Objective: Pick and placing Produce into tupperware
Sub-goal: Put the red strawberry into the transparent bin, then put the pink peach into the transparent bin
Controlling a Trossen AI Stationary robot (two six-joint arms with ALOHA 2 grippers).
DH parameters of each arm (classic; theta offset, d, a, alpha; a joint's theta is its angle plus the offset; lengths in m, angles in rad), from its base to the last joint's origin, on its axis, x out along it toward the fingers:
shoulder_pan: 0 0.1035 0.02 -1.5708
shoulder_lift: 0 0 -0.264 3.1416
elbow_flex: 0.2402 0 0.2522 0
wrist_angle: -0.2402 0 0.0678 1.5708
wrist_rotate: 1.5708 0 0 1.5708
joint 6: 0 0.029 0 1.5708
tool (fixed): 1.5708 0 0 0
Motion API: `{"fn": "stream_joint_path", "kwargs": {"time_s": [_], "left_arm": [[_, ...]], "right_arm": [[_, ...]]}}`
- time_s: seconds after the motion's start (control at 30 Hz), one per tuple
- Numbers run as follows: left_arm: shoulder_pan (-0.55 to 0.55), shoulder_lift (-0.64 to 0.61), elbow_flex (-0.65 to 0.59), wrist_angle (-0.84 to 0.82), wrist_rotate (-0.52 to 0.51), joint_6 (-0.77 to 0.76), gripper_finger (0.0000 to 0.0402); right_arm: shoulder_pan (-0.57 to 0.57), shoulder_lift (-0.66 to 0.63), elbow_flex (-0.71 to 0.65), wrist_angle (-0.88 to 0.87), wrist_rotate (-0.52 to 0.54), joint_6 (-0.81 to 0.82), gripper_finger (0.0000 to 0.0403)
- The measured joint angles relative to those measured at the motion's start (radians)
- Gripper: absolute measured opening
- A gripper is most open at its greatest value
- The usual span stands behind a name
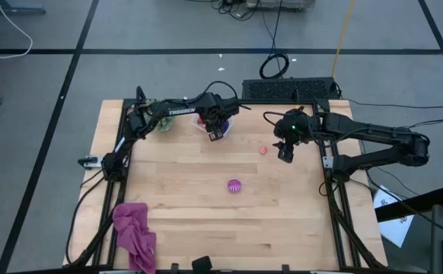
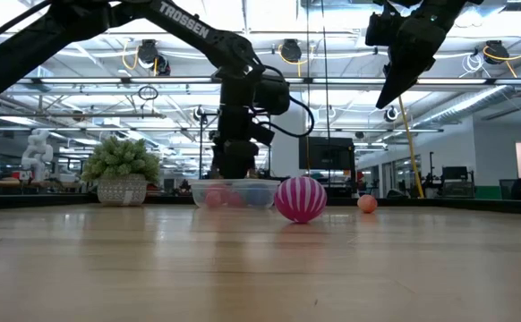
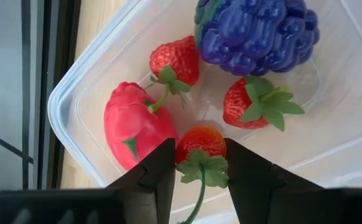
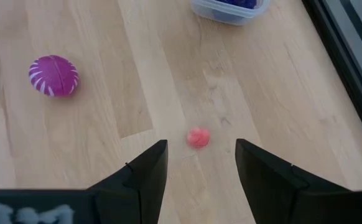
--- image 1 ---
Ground yellow hanging cable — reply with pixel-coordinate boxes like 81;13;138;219
331;0;356;79

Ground white floor cable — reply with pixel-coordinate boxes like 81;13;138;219
0;0;33;60

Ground black beam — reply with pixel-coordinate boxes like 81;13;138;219
375;186;443;224

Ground clear plastic tupperware container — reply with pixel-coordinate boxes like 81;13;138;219
190;113;235;136

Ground grey equipment box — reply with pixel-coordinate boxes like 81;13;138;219
245;0;316;11

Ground grey table base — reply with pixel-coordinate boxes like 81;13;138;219
0;0;47;18

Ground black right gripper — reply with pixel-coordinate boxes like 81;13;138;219
273;107;323;164

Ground black aluminium table frame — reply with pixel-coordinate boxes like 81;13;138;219
63;86;388;274

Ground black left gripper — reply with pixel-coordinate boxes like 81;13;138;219
196;92;242;143

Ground thin black floor cable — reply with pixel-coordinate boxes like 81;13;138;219
341;97;443;110

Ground small black object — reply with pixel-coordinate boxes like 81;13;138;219
191;255;213;274

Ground black cable bundle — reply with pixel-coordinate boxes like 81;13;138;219
209;0;261;22

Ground magenta cloth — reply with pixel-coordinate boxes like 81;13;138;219
112;202;158;274

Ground white paper sheet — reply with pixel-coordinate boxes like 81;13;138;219
373;185;415;248

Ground black hanging coiled cable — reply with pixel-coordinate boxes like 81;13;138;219
258;0;291;81

